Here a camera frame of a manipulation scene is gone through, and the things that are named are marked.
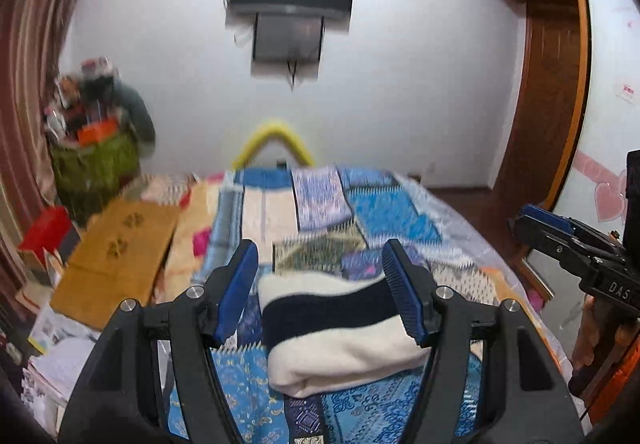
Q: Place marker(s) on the red striped curtain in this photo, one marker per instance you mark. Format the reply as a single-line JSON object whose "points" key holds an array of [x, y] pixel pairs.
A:
{"points": [[30, 73]]}

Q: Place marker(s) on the white wardrobe sliding door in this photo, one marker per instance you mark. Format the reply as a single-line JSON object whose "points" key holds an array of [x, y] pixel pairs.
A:
{"points": [[607, 48]]}

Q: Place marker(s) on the person's right forearm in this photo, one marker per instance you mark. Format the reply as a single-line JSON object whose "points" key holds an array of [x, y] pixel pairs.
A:
{"points": [[597, 339]]}

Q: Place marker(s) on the yellow foam tube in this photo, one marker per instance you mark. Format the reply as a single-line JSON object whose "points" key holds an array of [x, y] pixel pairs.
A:
{"points": [[272, 128]]}

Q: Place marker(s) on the grey plush toy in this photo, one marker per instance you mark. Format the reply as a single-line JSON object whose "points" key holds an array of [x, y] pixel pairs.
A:
{"points": [[135, 113]]}

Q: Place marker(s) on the pale lavender bedsheet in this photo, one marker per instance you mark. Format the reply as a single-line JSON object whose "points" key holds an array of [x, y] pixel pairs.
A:
{"points": [[465, 224]]}

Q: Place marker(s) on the orange box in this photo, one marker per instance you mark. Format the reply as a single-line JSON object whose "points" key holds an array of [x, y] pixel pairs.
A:
{"points": [[99, 131]]}

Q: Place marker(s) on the wooden door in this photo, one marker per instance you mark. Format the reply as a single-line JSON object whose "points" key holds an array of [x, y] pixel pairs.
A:
{"points": [[545, 98]]}

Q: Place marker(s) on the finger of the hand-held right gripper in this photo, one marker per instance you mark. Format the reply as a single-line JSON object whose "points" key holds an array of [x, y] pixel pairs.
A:
{"points": [[547, 219], [555, 249]]}

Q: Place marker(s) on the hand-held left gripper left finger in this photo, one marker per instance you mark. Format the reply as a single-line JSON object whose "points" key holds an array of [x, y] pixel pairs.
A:
{"points": [[237, 291]]}

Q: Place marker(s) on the pink and white sticker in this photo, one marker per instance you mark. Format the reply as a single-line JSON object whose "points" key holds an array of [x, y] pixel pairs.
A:
{"points": [[629, 92]]}

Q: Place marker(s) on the black and cream striped sweater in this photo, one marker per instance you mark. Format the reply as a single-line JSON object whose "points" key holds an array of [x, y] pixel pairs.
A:
{"points": [[330, 354]]}

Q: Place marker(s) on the blue patchwork blanket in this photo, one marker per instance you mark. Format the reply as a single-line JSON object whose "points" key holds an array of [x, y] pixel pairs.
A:
{"points": [[390, 219]]}

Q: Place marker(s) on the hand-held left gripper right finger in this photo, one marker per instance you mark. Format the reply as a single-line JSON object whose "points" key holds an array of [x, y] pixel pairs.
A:
{"points": [[407, 296]]}

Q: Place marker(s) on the pile of white papers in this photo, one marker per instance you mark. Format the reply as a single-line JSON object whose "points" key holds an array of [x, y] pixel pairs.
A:
{"points": [[60, 364]]}

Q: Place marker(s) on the cream floral quilt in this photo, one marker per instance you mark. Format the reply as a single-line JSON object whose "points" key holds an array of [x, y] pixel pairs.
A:
{"points": [[192, 224]]}

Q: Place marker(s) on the green printed bag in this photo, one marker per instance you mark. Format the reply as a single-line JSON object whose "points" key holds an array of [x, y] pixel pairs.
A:
{"points": [[95, 168]]}

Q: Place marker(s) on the pile of mixed clutter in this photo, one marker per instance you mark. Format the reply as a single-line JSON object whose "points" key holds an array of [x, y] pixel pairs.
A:
{"points": [[85, 83]]}

